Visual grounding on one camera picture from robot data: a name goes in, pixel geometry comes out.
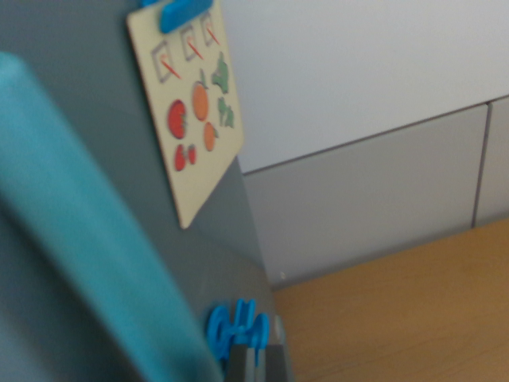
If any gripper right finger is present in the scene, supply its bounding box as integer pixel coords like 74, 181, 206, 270
264, 344, 296, 382

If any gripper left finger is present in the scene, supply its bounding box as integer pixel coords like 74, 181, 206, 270
225, 344, 260, 382

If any grey door with shopping card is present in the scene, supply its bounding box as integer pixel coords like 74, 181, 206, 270
0, 0, 295, 382

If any blue letter magnet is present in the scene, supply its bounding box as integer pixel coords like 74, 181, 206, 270
205, 298, 271, 369

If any cream fruit shopping list card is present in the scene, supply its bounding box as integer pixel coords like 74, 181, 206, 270
126, 0, 245, 230

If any blue clip magnet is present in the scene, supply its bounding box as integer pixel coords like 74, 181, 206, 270
137, 0, 216, 34

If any teal handle of card door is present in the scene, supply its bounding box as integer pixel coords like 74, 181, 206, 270
0, 51, 223, 382

